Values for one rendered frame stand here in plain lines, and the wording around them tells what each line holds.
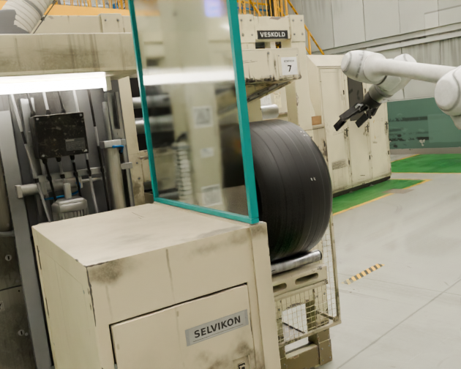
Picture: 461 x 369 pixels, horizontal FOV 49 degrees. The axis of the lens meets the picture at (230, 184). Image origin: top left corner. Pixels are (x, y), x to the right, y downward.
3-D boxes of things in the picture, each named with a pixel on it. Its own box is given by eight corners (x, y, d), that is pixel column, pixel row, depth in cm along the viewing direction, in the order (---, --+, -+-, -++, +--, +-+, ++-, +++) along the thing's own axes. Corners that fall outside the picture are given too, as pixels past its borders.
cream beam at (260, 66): (187, 87, 208) (183, 50, 206) (162, 93, 230) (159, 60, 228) (303, 79, 238) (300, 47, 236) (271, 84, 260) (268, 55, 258)
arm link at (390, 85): (392, 79, 207) (366, 72, 202) (418, 53, 195) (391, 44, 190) (399, 99, 201) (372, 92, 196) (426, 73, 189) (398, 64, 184)
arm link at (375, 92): (398, 94, 203) (388, 104, 207) (387, 77, 206) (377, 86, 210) (383, 97, 198) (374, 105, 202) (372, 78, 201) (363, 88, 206)
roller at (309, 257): (252, 282, 190) (251, 271, 190) (246, 280, 194) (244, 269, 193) (323, 261, 208) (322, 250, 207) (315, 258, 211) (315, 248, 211)
